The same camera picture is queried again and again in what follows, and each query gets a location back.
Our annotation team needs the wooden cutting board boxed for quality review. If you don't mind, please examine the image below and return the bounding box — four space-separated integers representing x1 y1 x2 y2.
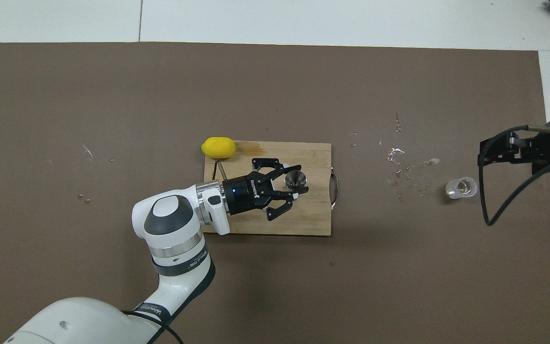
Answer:
203 141 340 236

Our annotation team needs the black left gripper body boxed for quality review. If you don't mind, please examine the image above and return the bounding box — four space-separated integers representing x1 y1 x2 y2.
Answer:
222 174 272 215

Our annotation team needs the yellow lemon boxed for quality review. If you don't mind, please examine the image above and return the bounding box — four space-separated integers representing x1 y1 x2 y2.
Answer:
201 137 236 160

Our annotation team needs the clear glass cup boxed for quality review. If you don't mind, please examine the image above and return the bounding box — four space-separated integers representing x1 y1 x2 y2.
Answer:
445 177 478 200

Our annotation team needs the metal jigger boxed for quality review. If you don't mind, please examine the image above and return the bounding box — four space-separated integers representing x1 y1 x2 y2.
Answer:
285 170 308 190

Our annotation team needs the brown table mat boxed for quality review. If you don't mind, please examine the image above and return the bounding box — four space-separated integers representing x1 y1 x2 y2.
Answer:
0 42 550 344

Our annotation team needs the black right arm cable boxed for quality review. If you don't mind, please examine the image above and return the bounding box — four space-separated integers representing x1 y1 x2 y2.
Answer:
478 125 550 226

